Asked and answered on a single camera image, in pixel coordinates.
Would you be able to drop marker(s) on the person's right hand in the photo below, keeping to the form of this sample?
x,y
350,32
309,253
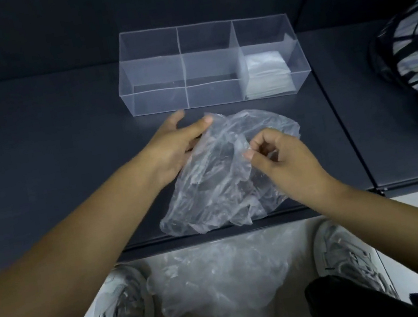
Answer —
x,y
295,169

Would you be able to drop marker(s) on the person's left hand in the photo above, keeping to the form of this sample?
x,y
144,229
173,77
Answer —
x,y
168,147

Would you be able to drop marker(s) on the clear plastic bag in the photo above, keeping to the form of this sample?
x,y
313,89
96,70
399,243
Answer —
x,y
216,175

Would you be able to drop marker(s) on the clear three-compartment plastic box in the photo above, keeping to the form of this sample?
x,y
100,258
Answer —
x,y
155,81

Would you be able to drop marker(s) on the stack of plastic bags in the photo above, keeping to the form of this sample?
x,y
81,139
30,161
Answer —
x,y
267,77

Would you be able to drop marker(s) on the pile of plastic bags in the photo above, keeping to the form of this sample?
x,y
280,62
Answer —
x,y
221,275

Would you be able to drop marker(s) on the person's right forearm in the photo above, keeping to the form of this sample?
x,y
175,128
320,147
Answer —
x,y
411,233

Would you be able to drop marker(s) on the person's left forearm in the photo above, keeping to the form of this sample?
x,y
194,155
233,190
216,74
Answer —
x,y
53,280

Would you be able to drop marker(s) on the person's right grey shoe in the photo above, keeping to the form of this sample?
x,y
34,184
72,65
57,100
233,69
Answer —
x,y
347,257

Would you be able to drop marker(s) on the black white striped tote bag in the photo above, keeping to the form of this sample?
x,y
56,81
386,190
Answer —
x,y
412,52

